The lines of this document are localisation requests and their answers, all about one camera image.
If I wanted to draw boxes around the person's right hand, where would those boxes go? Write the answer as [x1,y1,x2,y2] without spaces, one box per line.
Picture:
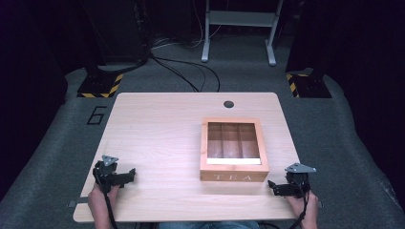
[286,190,320,221]

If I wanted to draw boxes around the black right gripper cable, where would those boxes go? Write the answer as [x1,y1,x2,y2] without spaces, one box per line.
[288,182,311,229]

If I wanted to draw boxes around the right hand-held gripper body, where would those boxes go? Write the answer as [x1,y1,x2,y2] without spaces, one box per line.
[279,162,318,198]

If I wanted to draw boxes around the person's left hand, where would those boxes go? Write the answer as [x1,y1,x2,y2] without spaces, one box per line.
[88,182,120,212]

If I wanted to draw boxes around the black striped stand base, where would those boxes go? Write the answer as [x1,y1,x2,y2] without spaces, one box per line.
[76,65,125,99]
[285,68,332,99]

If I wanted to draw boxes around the black floor cables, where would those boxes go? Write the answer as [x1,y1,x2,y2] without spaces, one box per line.
[148,37,222,94]

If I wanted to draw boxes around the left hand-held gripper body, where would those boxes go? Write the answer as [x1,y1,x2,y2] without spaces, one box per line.
[92,155,128,194]

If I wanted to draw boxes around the wooden tea box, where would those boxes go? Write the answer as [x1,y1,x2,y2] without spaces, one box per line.
[199,116,270,183]

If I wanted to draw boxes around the grey metal table bracket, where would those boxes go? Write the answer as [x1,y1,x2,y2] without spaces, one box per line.
[67,197,90,208]

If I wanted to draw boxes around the white metal desk frame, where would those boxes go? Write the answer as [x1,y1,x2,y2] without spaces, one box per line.
[201,0,285,67]

